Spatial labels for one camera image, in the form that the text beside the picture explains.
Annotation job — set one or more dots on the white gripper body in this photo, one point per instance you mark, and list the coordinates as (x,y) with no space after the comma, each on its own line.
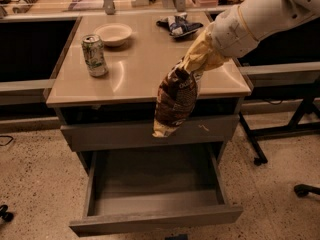
(232,34)

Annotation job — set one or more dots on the closed grey top drawer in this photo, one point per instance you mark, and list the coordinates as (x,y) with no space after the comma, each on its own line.
(135,134)

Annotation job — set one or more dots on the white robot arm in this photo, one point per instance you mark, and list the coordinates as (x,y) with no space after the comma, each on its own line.
(267,17)

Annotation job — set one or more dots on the white bowl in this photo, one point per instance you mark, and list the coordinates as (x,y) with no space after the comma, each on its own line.
(113,34)

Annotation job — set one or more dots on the black table leg frame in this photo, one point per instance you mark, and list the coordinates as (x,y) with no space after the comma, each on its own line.
(294,126)

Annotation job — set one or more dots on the black caster at left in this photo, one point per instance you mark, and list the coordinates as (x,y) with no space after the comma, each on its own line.
(5,214)

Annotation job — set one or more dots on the green white soda can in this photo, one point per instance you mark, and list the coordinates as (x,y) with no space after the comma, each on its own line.
(93,51)

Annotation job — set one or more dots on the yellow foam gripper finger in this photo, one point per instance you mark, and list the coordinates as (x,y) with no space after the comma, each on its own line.
(202,45)
(212,61)

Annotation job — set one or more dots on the black chair base caster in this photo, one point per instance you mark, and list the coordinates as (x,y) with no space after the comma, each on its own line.
(302,190)

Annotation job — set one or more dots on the grey drawer cabinet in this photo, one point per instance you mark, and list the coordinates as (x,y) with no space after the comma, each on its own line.
(128,91)

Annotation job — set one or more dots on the purple booklet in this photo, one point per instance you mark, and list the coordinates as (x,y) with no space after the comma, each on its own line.
(79,5)

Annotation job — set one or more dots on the brown chip bag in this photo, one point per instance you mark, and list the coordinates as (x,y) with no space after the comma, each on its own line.
(176,99)

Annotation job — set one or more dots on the open grey middle drawer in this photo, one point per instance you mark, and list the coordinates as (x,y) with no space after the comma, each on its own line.
(145,189)

